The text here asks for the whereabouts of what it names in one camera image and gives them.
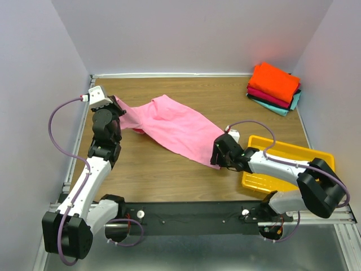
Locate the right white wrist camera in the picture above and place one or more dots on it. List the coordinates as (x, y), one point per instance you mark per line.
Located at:
(233, 133)

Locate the pink t shirt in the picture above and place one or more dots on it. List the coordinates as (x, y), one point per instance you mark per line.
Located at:
(174, 126)

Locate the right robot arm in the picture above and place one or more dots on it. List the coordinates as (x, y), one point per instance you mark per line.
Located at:
(320, 191)

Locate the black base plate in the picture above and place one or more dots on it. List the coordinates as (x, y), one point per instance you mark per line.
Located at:
(194, 218)

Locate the yellow plastic tray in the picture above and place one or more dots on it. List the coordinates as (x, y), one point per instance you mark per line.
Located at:
(266, 184)

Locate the teal folded t shirt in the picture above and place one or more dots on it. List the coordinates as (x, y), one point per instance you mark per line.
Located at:
(277, 110)

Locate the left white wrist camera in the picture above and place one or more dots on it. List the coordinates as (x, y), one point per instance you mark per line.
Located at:
(96, 98)

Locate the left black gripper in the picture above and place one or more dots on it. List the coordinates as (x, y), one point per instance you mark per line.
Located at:
(114, 105)

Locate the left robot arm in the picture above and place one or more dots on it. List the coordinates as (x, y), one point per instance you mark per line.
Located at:
(69, 231)

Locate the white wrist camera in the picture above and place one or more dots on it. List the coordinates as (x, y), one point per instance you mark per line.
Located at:
(96, 98)
(233, 133)

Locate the orange folded t shirt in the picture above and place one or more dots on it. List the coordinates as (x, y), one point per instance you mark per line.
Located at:
(274, 82)

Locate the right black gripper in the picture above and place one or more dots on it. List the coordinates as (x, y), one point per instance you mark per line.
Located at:
(218, 160)

